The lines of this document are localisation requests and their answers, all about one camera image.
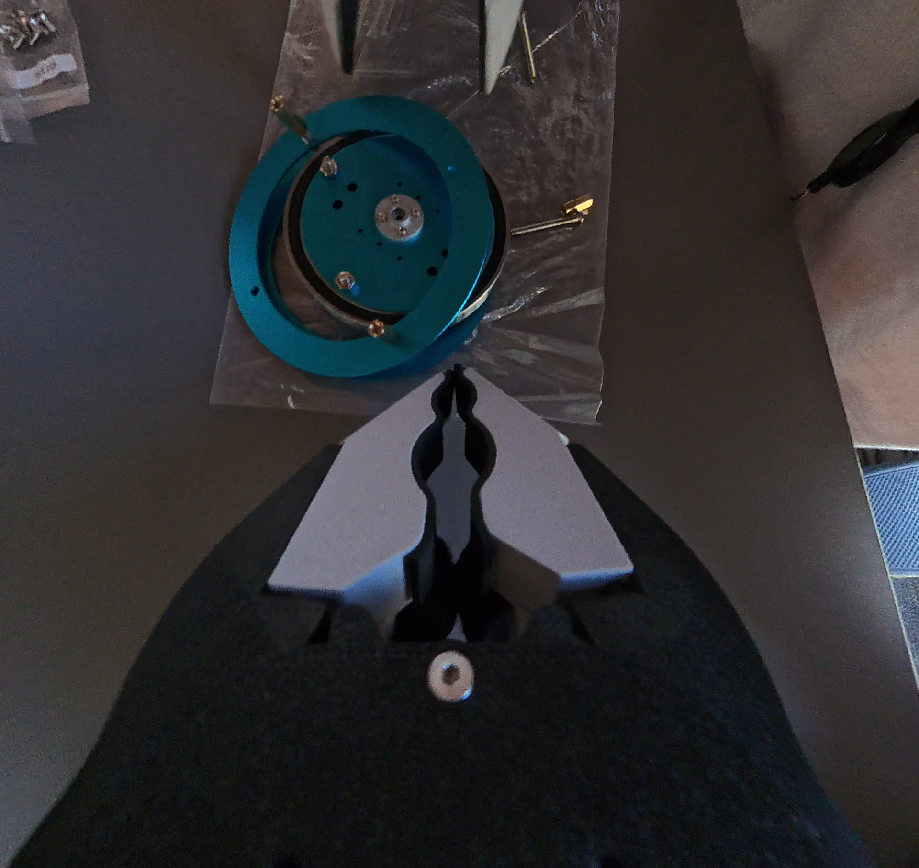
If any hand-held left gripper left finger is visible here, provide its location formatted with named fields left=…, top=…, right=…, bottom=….
left=267, top=373, right=458, bottom=641

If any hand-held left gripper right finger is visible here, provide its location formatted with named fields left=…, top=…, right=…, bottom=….
left=459, top=369, right=634, bottom=641

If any blue round turntable assembly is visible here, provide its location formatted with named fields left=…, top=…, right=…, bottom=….
left=228, top=94, right=512, bottom=381

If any grey desk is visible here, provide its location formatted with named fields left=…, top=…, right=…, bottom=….
left=0, top=0, right=919, bottom=868

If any clear plastic bag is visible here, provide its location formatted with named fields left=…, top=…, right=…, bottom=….
left=210, top=0, right=622, bottom=424

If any pile of small hardware bags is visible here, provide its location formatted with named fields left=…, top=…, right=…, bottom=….
left=0, top=0, right=90, bottom=144

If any black chest strap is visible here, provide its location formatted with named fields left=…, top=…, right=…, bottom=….
left=790, top=100, right=919, bottom=201

